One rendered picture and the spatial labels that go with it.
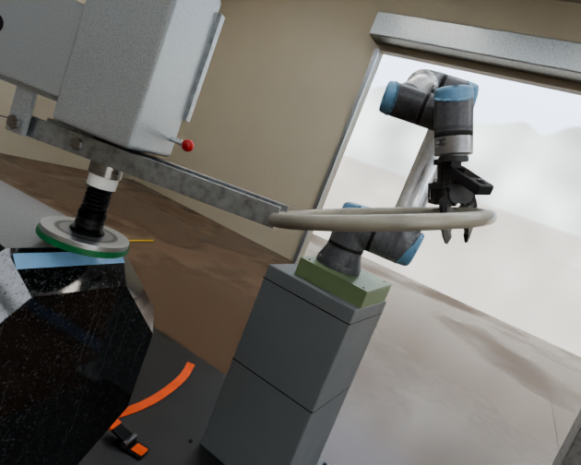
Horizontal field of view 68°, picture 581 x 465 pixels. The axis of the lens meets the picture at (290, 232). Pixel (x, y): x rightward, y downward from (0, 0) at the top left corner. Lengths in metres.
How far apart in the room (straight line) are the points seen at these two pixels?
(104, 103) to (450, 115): 0.79
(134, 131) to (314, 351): 1.03
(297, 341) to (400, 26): 4.89
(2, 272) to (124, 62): 0.53
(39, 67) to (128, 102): 0.24
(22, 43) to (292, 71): 5.78
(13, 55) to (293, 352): 1.26
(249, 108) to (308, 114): 1.06
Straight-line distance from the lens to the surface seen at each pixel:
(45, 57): 1.18
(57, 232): 1.14
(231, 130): 7.11
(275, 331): 1.73
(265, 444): 1.87
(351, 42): 6.55
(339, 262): 1.71
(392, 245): 1.69
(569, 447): 1.59
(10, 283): 1.14
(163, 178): 1.03
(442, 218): 0.78
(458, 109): 1.12
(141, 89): 1.03
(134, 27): 1.07
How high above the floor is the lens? 1.23
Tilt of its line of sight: 8 degrees down
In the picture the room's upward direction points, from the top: 21 degrees clockwise
